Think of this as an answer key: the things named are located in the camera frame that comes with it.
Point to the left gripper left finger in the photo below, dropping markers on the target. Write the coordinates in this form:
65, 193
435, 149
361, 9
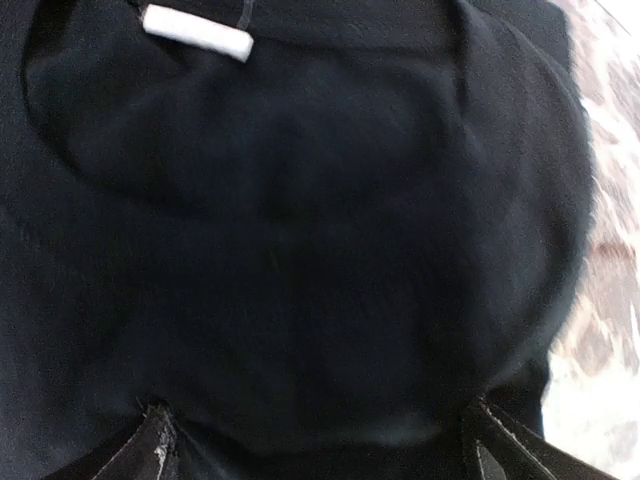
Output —
144, 450

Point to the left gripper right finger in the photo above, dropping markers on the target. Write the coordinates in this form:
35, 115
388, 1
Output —
495, 446

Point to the black t-shirt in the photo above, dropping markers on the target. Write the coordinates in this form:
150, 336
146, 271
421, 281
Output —
316, 258

